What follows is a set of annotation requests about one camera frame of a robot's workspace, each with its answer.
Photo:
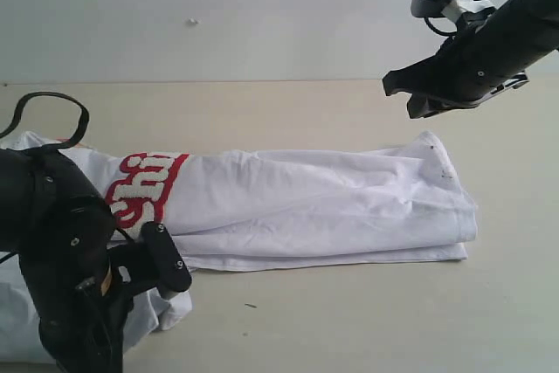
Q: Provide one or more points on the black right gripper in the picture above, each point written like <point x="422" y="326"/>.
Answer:
<point x="490" y="54"/>

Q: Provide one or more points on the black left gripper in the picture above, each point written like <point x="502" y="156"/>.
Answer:
<point x="82" y="320"/>

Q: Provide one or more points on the white t-shirt red lettering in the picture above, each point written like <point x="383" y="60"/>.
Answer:
<point x="255" y="211"/>

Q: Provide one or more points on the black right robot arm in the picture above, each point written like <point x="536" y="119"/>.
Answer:
<point x="542" y="37"/>

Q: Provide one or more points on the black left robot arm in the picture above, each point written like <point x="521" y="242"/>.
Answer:
<point x="59" y="226"/>

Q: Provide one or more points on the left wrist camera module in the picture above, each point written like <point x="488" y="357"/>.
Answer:
<point x="172" y="275"/>

